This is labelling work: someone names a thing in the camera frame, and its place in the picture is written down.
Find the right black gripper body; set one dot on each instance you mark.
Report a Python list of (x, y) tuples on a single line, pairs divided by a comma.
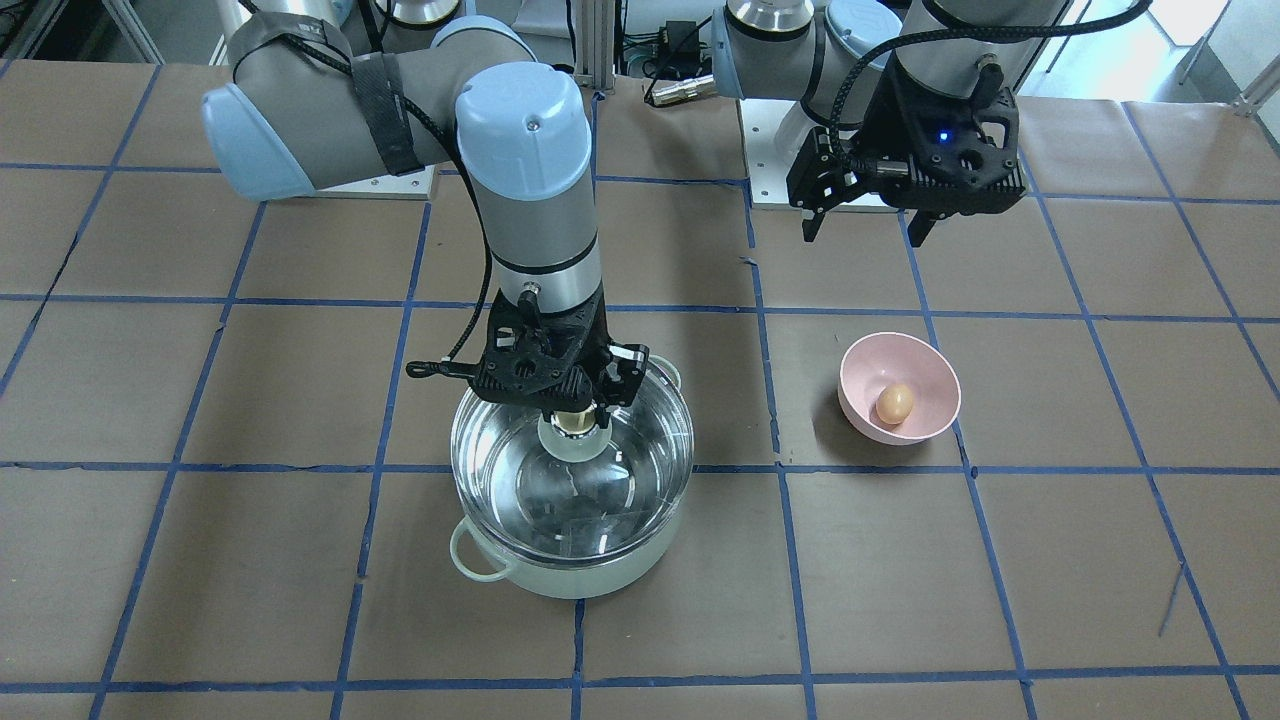
[(622, 372)]

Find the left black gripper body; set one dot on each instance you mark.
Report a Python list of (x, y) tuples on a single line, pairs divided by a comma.
[(880, 128)]

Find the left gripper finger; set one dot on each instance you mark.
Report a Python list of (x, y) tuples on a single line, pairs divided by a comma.
[(814, 213), (923, 223)]

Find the glass pot lid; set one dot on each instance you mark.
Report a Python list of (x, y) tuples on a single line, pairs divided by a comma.
[(532, 489)]

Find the brown egg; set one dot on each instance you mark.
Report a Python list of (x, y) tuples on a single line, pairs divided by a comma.
[(895, 404)]

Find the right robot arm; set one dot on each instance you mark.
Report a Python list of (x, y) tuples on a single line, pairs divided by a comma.
[(304, 111)]

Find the pink bowl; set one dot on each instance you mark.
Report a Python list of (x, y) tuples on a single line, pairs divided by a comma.
[(880, 359)]

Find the black power adapter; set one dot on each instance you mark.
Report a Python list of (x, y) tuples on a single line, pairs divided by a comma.
[(678, 48)]

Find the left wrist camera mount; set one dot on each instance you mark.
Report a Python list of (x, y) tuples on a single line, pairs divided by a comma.
[(960, 153)]

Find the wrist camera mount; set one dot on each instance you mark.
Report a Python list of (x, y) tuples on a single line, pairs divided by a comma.
[(532, 358), (960, 153)]

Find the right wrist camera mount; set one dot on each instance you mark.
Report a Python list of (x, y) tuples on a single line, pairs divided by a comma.
[(532, 358)]

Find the aluminium frame post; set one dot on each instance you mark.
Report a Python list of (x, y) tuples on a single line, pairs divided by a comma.
[(595, 31)]

